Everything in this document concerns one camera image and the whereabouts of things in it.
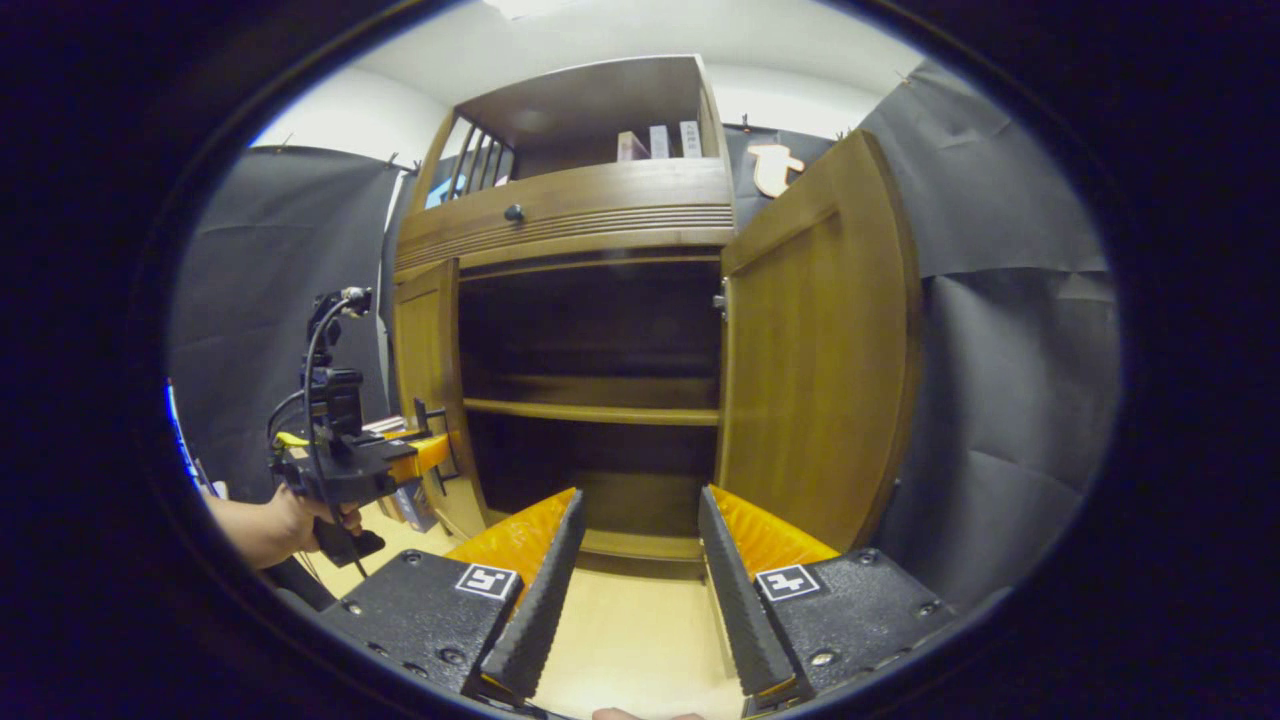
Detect wooden double-door shoe cabinet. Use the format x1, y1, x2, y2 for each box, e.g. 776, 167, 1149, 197
390, 55, 741, 581

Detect dark blue small box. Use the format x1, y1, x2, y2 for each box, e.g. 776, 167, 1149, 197
383, 482, 441, 533

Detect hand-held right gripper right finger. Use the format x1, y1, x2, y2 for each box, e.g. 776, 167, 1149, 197
697, 485, 958, 706

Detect large ceiling light panel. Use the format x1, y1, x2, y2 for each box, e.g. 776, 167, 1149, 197
485, 0, 593, 21

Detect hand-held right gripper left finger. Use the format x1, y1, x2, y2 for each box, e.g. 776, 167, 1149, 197
318, 487, 588, 701

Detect wooden cabinet door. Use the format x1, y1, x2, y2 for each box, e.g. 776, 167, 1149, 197
715, 128, 923, 554
392, 258, 491, 541

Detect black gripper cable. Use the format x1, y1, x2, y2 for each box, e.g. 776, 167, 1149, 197
265, 296, 373, 581

